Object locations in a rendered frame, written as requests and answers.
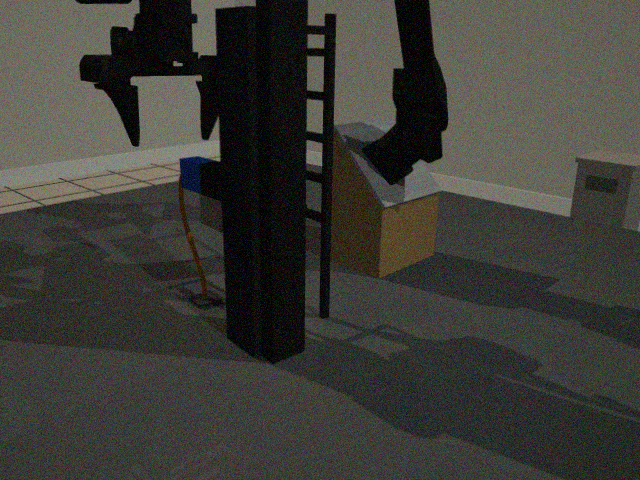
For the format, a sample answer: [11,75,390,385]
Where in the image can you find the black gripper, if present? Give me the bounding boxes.
[79,2,219,147]

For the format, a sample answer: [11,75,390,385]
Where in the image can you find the black post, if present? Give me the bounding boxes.
[215,0,308,364]

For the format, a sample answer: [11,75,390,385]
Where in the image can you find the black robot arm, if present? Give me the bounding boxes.
[110,0,448,185]

